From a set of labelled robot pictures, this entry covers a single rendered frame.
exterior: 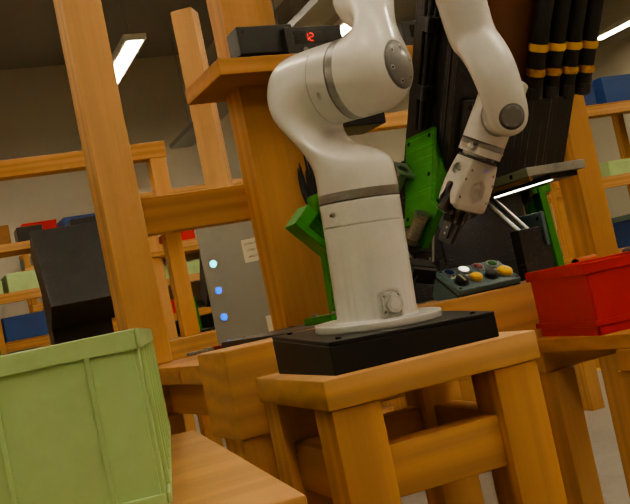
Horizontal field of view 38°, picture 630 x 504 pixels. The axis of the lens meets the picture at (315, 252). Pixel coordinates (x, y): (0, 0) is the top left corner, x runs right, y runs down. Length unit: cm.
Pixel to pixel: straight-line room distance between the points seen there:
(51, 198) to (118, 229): 990
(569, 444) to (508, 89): 63
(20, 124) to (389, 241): 1099
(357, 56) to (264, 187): 99
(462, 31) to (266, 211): 75
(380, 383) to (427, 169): 93
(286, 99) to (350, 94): 11
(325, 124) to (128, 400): 67
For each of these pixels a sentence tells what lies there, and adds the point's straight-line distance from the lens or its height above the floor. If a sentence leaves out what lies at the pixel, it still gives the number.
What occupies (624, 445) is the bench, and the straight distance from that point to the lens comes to 288.
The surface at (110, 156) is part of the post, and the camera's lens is 213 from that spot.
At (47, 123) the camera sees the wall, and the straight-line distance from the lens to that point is 1220.
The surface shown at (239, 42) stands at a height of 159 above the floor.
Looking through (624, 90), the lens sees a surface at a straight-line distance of 791.
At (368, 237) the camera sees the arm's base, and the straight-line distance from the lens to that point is 129.
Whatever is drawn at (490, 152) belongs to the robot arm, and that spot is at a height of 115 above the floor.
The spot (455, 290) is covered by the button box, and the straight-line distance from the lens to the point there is 173.
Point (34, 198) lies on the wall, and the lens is 1197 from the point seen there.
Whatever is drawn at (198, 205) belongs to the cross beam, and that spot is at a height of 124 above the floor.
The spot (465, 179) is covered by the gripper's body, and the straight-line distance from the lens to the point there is 172.
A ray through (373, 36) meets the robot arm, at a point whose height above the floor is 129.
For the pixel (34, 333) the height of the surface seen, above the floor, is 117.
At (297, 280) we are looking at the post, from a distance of 223.
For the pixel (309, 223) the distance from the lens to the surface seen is 188.
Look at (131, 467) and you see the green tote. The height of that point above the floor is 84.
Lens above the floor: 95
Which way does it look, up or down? 3 degrees up
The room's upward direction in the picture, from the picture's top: 12 degrees counter-clockwise
